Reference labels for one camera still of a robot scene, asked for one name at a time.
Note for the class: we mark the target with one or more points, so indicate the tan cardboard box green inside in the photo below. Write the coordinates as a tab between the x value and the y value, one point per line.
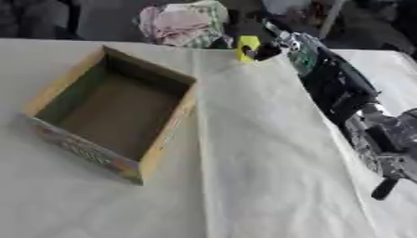
116	116

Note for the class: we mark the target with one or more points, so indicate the white pole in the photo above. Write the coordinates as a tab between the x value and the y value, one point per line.
332	18

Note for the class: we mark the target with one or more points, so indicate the yellow block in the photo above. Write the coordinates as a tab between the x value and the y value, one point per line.
247	42

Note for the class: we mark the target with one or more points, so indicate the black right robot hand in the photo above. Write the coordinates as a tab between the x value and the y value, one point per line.
268	51

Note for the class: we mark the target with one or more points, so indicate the pink green checked cloth bundle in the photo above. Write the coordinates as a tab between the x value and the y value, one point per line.
182	24

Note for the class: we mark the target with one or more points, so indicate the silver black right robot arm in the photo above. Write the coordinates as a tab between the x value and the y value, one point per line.
342	89

